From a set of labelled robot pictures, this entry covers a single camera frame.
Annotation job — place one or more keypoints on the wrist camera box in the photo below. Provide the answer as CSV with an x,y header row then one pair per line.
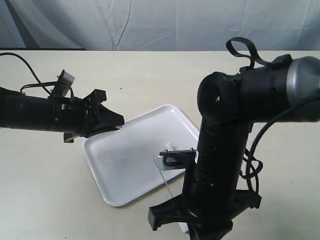
x,y
175,159
63,85

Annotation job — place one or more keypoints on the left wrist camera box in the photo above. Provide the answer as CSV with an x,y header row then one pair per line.
x,y
63,85

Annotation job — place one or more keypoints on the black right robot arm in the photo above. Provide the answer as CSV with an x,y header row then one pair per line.
x,y
284,90

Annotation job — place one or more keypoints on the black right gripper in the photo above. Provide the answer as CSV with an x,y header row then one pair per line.
x,y
203,222

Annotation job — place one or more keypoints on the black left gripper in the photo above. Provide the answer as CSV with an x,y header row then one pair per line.
x,y
84,117

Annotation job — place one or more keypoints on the white plastic tray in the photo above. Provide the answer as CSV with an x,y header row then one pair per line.
x,y
122,161

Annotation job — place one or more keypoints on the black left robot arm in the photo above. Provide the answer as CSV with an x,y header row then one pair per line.
x,y
23,112

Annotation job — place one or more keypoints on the grey fabric backdrop curtain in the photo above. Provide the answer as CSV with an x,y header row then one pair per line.
x,y
159,25

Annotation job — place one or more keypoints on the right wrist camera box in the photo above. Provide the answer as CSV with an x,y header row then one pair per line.
x,y
175,159

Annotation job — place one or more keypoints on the thin metal skewer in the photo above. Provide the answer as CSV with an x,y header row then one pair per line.
x,y
163,178

